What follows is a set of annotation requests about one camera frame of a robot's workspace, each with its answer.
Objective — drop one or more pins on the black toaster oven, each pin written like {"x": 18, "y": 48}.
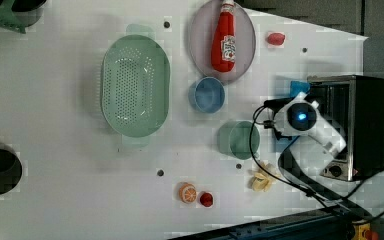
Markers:
{"x": 355, "y": 104}

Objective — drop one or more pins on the red ketchup bottle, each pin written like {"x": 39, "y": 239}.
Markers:
{"x": 223, "y": 51}

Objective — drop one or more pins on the grey round plate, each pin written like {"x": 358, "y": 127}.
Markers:
{"x": 201, "y": 33}

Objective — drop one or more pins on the yellow red emergency button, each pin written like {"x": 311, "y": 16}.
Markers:
{"x": 364, "y": 232}

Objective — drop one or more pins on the small red tomato toy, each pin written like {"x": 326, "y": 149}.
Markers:
{"x": 206, "y": 199}

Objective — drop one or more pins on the blue cup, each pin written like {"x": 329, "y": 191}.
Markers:
{"x": 207, "y": 95}

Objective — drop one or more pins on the red strawberry toy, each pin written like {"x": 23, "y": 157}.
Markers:
{"x": 276, "y": 39}

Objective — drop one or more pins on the green mug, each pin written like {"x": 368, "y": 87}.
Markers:
{"x": 239, "y": 139}

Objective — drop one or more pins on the green perforated colander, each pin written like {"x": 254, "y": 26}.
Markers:
{"x": 135, "y": 81}

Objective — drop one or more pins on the orange slice toy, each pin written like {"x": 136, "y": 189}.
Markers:
{"x": 187, "y": 193}

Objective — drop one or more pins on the peeled banana toy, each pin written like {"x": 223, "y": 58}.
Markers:
{"x": 263, "y": 177}

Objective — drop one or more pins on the blue metal frame rail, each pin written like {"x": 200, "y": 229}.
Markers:
{"x": 331, "y": 223}

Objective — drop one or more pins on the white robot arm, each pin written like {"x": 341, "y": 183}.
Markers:
{"x": 296, "y": 117}

